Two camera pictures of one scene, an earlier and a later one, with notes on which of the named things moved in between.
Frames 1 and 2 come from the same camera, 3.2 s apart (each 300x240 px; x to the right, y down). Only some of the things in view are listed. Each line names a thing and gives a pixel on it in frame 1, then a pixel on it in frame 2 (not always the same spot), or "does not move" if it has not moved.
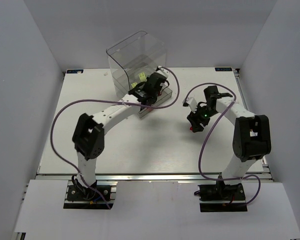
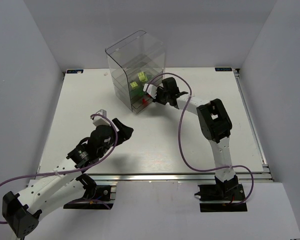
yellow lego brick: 134,84 does not move
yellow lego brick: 142,77 does not move
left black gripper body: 150,98 -> 117,129
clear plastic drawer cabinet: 135,58 does not move
